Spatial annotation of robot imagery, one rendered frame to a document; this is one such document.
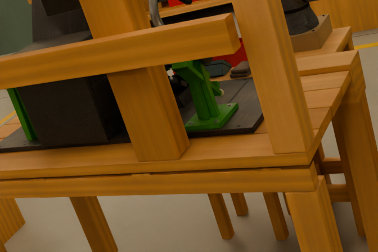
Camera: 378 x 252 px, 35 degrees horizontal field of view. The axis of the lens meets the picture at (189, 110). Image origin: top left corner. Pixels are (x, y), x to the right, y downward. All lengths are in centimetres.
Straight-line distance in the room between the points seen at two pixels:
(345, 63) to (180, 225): 148
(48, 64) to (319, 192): 83
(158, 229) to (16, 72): 161
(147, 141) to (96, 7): 41
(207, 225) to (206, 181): 138
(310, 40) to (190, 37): 102
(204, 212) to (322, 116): 158
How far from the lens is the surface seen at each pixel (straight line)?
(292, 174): 160
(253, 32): 145
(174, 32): 148
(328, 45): 244
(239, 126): 176
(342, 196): 265
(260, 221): 299
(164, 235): 314
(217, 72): 224
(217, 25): 142
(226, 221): 288
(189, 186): 175
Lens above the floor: 158
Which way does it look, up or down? 20 degrees down
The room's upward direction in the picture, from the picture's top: 18 degrees counter-clockwise
